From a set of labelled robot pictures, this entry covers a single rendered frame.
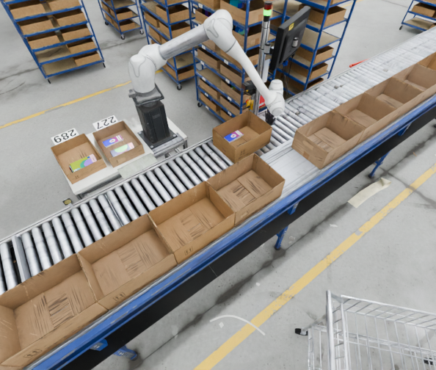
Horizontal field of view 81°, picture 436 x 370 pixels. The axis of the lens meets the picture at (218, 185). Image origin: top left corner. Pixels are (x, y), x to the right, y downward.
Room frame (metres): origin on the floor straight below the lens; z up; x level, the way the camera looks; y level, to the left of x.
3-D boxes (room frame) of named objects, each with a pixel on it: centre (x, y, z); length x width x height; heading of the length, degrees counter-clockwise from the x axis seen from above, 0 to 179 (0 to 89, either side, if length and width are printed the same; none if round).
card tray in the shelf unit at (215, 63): (3.12, -0.03, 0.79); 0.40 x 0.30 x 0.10; 36
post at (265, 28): (1.99, -0.36, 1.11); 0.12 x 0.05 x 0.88; 125
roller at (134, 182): (1.05, 0.51, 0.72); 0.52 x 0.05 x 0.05; 35
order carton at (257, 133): (1.61, -0.21, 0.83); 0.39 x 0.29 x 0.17; 126
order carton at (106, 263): (0.53, 0.47, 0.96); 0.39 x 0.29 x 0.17; 125
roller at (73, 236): (0.76, 0.94, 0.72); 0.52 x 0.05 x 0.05; 35
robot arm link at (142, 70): (1.76, 0.52, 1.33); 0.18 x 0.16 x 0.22; 174
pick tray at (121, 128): (1.61, 0.82, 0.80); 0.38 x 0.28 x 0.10; 35
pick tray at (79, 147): (1.45, 1.11, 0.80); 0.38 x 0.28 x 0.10; 38
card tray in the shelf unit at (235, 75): (2.73, -0.30, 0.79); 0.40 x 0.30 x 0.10; 36
